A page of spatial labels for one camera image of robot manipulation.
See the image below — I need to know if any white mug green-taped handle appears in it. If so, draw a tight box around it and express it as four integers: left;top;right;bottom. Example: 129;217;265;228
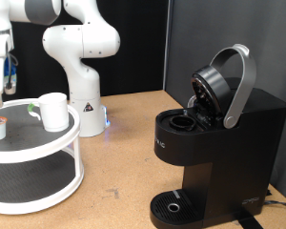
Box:
27;92;71;133

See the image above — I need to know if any black Keurig coffee machine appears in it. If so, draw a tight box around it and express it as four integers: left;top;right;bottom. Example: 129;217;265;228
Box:
149;43;286;229

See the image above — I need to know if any white two-tier turntable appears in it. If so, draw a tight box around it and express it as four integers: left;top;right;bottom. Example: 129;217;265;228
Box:
0;97;86;216

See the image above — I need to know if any black curtain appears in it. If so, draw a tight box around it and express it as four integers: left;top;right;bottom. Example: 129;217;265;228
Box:
0;0;170;106

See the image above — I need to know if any black drip tray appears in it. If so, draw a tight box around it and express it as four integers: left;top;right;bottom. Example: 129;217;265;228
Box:
149;189;203;229

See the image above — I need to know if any grey partition panel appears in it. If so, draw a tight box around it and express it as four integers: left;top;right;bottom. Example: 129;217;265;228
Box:
163;0;286;204

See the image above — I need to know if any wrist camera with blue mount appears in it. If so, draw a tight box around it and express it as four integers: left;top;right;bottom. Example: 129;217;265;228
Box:
3;55;19;95

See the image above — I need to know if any black strap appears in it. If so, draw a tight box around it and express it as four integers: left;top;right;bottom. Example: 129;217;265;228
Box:
233;215;263;229

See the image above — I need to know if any braided power cable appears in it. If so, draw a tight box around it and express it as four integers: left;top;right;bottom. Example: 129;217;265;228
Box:
263;199;286;211

